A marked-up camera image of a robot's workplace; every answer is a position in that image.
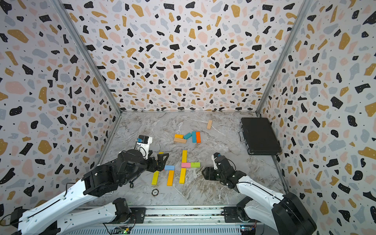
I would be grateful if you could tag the black briefcase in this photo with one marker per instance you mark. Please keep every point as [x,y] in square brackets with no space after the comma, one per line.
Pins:
[258,136]

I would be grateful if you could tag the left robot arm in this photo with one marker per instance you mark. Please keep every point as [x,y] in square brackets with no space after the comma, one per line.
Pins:
[57,216]

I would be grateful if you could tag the tan wooden block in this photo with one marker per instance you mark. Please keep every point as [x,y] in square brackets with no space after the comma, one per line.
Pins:
[179,140]

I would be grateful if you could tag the lime yellow block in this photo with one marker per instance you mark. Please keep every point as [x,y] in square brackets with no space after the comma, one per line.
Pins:
[155,178]

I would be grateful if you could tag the aluminium front rail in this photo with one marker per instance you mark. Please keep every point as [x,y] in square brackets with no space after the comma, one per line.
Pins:
[201,215]

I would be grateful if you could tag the orange-yellow small block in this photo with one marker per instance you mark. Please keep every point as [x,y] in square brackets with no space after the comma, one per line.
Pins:
[179,136]

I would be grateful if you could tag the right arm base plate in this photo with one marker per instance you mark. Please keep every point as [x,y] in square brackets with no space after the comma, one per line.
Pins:
[236,215]

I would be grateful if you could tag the orange block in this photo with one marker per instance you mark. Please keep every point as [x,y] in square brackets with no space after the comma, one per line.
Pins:
[198,137]

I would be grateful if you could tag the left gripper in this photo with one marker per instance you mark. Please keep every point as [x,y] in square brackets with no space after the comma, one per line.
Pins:
[160,166]

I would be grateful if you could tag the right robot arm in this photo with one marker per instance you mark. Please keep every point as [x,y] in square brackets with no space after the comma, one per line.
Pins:
[284,213]

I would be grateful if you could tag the circuit board with leds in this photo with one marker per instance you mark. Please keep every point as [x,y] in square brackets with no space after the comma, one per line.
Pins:
[122,230]

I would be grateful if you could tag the pink block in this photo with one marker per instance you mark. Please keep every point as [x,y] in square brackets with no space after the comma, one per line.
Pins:
[186,165]

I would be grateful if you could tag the tan block upper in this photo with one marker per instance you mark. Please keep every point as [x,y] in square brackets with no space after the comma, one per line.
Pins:
[209,125]

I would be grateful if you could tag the green block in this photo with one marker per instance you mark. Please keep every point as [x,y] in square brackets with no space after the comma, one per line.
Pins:
[195,165]

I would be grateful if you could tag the teal block tilted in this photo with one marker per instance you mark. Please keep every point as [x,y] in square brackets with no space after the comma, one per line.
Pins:
[187,136]

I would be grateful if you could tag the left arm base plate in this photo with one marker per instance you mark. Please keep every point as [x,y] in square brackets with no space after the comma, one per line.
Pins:
[136,215]

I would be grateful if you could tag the light blue block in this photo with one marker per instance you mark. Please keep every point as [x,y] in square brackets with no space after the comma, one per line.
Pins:
[169,167]

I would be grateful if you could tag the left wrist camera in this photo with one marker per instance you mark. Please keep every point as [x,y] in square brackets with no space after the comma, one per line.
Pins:
[143,145]

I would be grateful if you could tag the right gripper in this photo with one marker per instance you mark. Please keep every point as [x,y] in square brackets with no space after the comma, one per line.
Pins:
[208,172]

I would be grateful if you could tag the teal block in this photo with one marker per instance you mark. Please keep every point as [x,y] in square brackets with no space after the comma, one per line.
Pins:
[187,136]
[194,139]

